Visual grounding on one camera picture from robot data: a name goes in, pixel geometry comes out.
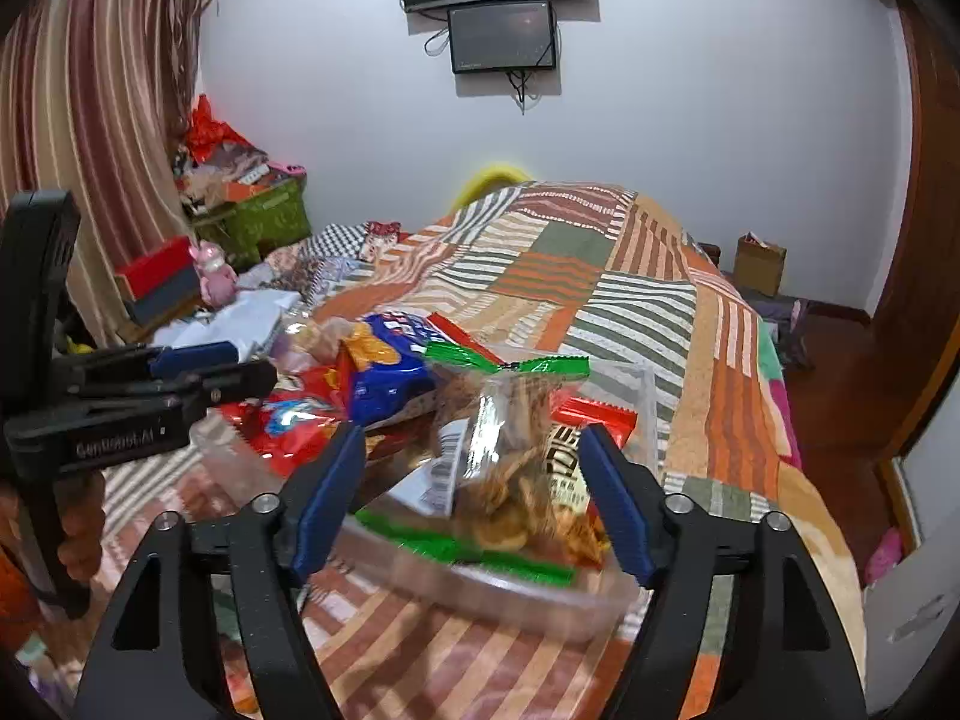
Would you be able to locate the wooden door frame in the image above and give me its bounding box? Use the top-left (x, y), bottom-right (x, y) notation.
top-left (870, 0), bottom-right (960, 466)

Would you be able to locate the white cloth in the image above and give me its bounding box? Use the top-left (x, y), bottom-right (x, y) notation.
top-left (161, 289), bottom-right (302, 362)

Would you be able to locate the brown paper bag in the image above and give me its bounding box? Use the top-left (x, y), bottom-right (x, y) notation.
top-left (733, 232), bottom-right (787, 297)

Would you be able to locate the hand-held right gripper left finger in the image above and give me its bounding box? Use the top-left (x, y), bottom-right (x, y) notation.
top-left (71, 424), bottom-right (368, 720)

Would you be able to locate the grey cloth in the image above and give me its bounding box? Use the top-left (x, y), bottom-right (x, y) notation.
top-left (750, 296), bottom-right (817, 370)

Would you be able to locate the clear plastic container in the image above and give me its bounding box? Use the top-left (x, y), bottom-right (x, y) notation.
top-left (191, 356), bottom-right (661, 642)

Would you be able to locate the person's left hand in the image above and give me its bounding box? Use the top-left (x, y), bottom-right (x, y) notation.
top-left (58, 476), bottom-right (107, 587)

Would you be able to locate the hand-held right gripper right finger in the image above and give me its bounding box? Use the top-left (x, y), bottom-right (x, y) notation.
top-left (577, 424), bottom-right (871, 720)

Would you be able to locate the pink slipper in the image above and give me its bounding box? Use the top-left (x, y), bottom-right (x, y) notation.
top-left (865, 525), bottom-right (906, 587)

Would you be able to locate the small red patterned bag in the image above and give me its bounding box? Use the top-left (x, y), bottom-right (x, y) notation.
top-left (364, 220), bottom-right (404, 261)

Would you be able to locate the black monitor cable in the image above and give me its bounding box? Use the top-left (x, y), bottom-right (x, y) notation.
top-left (424, 26), bottom-right (542, 115)

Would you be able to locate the beige bread packet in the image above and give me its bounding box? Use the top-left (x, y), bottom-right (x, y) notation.
top-left (544, 420), bottom-right (601, 518)

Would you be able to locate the red plastic bag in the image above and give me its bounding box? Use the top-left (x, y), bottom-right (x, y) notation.
top-left (184, 94), bottom-right (254, 160)

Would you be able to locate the red shoe box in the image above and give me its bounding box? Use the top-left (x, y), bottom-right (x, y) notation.
top-left (112, 236), bottom-right (197, 293)

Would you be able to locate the floral bed sheet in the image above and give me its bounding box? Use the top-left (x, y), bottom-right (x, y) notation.
top-left (0, 532), bottom-right (76, 695)

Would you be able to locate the grey box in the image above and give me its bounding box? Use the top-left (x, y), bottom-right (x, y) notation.
top-left (124, 274), bottom-right (202, 325)

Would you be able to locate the patchwork striped blanket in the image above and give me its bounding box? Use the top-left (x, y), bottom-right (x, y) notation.
top-left (97, 180), bottom-right (867, 720)

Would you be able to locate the blue snack packet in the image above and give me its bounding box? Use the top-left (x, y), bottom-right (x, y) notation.
top-left (341, 311), bottom-right (440, 425)

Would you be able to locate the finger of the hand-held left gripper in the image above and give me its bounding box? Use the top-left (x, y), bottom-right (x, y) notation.
top-left (184, 358), bottom-right (278, 428)
top-left (146, 341), bottom-right (242, 380)

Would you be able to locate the patterned fabric pile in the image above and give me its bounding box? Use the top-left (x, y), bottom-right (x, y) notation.
top-left (266, 221), bottom-right (421, 302)

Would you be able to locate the pink plush toy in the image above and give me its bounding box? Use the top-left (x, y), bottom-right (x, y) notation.
top-left (187, 240), bottom-right (241, 310)

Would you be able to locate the clear bag of brown snacks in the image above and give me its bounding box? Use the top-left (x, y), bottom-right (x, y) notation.
top-left (356, 345), bottom-right (612, 590)

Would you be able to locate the pile of household clutter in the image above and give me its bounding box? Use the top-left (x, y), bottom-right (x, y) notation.
top-left (172, 142), bottom-right (307, 205)

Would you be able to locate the red snack packet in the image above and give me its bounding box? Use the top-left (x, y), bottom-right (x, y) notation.
top-left (217, 364), bottom-right (355, 477)

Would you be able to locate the small black monitor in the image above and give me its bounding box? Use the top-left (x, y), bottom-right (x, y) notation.
top-left (448, 0), bottom-right (560, 74)

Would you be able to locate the green storage box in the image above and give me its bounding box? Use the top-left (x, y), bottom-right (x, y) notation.
top-left (191, 176), bottom-right (312, 262)

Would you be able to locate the striped curtain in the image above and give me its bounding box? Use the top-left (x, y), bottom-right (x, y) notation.
top-left (0, 0), bottom-right (220, 350)

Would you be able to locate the red green peanut packet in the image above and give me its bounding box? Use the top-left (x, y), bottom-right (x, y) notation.
top-left (424, 311), bottom-right (503, 362)

